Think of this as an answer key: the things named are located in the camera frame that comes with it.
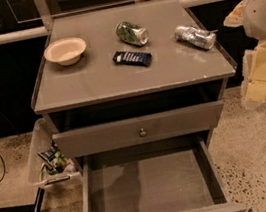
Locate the crushed silver can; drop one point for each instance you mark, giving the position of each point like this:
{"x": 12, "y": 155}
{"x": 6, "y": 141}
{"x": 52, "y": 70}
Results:
{"x": 199, "y": 37}

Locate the white paper bowl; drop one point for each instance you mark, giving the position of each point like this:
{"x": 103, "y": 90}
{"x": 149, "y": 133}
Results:
{"x": 65, "y": 51}

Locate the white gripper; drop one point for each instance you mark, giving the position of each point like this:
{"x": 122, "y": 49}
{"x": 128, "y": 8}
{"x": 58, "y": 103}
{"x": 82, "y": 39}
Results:
{"x": 262, "y": 13}

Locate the green soda can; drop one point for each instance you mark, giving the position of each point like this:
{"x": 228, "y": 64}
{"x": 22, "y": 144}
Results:
{"x": 131, "y": 33}

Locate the grey drawer cabinet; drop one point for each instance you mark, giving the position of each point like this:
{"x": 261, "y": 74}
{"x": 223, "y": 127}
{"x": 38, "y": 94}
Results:
{"x": 97, "y": 91}

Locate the open grey middle drawer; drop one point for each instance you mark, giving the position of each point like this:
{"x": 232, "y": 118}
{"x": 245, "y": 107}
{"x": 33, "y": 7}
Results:
{"x": 175, "y": 175}

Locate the snack packets in bin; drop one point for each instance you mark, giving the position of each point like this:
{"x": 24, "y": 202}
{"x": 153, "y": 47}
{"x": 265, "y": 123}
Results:
{"x": 54, "y": 162}

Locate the grey top drawer with knob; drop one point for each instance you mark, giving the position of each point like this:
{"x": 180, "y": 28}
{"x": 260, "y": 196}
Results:
{"x": 105, "y": 137}

